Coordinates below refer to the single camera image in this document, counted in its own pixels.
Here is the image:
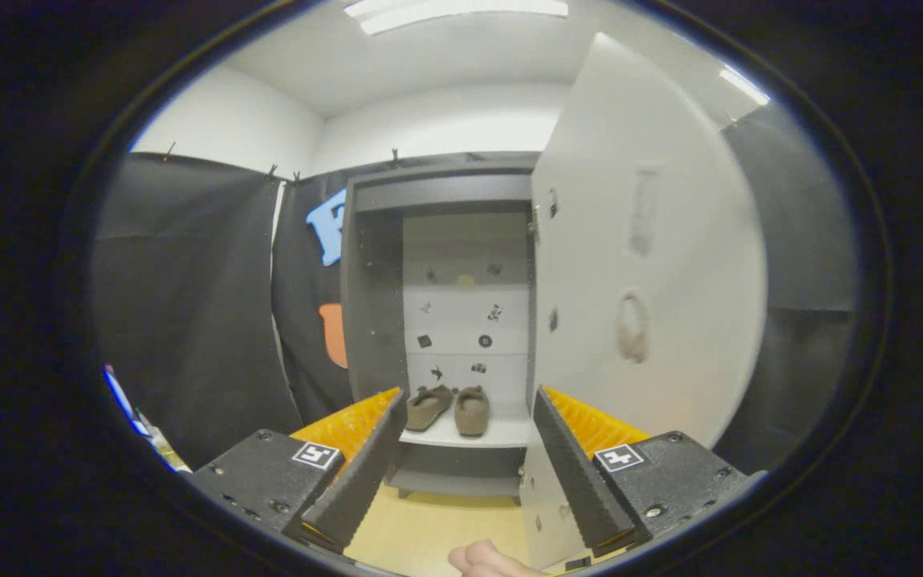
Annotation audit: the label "brown plush shoe with bow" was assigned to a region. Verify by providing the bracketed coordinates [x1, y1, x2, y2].
[405, 385, 456, 432]
[453, 385, 492, 438]

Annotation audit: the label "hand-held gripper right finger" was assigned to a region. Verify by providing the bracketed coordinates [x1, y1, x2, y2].
[532, 385, 768, 560]

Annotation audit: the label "colourful blurred items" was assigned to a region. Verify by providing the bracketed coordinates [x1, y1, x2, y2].
[103, 365, 190, 474]

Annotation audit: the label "white shoe cabinet door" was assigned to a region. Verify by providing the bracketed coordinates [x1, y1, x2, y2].
[519, 32, 768, 571]

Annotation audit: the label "white cabinet shelf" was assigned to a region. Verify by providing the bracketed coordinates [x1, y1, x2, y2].
[399, 405, 534, 448]

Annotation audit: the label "large ceiling light panel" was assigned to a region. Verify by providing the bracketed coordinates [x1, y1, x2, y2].
[343, 0, 570, 36]

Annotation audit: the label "black backdrop cloth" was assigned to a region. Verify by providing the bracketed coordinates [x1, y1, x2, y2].
[91, 152, 859, 474]

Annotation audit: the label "grey shoe cabinet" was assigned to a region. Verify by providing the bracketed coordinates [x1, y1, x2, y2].
[340, 152, 542, 499]

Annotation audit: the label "small ceiling light panel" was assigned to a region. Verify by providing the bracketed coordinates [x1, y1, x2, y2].
[719, 68, 771, 107]

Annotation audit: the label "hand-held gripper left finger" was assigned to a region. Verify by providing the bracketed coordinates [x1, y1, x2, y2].
[189, 388, 410, 555]

